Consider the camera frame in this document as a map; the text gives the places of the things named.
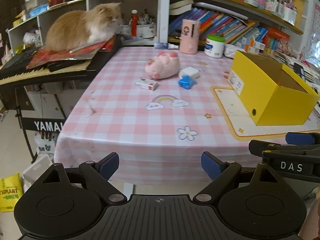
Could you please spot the white power adapter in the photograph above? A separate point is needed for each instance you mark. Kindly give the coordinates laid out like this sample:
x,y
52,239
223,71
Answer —
x,y
189,71

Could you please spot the yellow plastic bag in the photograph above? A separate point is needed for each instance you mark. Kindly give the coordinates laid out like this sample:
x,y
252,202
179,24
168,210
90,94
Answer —
x,y
10,192

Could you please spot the black electronic keyboard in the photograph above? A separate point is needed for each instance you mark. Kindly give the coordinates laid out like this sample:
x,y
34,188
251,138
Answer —
x,y
15,73

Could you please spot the red doll figurine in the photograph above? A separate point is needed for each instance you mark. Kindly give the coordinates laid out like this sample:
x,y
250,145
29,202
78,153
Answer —
x,y
134,22

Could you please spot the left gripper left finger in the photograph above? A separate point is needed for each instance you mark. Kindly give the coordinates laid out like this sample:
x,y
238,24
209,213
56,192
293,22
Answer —
x,y
96,176

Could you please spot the white quilted pouch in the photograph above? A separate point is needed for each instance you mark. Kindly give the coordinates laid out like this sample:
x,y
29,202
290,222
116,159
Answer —
x,y
230,50

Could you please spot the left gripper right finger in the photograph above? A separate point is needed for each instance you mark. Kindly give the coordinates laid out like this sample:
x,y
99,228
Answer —
x,y
223,176

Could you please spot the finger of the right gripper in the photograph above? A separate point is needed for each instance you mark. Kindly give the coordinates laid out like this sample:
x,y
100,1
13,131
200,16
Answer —
x,y
295,138

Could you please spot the keyboard stand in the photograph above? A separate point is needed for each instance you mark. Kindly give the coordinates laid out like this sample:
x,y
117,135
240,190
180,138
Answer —
x,y
43,125

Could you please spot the white pen holder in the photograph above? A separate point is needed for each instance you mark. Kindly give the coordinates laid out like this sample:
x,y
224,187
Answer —
x,y
144,31

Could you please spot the pink humidifier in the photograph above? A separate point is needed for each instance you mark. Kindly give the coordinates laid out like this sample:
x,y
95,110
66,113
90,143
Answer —
x,y
189,39

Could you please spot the white jar green lid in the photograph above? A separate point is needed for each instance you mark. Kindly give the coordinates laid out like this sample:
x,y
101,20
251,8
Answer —
x,y
214,46

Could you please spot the blue toy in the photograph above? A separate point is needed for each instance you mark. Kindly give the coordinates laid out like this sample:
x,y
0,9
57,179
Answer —
x,y
186,82

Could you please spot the blue spray bottle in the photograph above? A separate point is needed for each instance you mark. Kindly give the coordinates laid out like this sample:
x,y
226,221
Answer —
x,y
167,46

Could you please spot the white yellow desk mat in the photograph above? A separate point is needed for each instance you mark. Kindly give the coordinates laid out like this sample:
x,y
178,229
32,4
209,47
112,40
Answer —
x,y
241,124

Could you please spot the row of colourful books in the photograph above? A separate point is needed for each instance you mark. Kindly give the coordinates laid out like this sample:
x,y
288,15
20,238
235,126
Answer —
x,y
224,26

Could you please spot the red books under cat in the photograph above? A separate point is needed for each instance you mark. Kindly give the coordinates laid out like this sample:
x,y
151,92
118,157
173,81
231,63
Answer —
x,y
58,60

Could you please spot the pink paw plush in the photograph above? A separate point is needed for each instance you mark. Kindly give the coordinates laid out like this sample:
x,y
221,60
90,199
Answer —
x,y
163,66

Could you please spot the pink checkered tablecloth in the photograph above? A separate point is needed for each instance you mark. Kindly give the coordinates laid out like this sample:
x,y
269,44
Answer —
x,y
159,135

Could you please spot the small white red box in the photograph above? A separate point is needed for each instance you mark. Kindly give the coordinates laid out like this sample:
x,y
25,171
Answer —
x,y
146,84

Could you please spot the orange and white cat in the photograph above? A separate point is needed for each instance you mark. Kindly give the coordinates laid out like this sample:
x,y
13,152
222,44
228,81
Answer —
x,y
78,28

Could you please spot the yellow cardboard box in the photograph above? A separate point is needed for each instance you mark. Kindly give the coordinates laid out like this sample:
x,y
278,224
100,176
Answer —
x,y
272,93

